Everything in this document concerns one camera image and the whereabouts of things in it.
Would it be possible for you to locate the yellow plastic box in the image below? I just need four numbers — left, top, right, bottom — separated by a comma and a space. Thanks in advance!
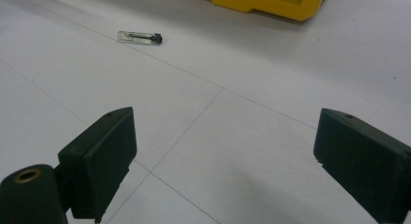
193, 0, 328, 22

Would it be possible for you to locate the clear vial with black cap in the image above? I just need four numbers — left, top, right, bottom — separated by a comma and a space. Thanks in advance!
116, 30, 163, 46

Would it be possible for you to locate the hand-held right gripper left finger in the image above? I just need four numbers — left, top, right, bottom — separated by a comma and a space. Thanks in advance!
57, 106, 138, 224

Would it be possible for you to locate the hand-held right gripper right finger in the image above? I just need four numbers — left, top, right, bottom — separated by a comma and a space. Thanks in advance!
312, 108, 411, 224

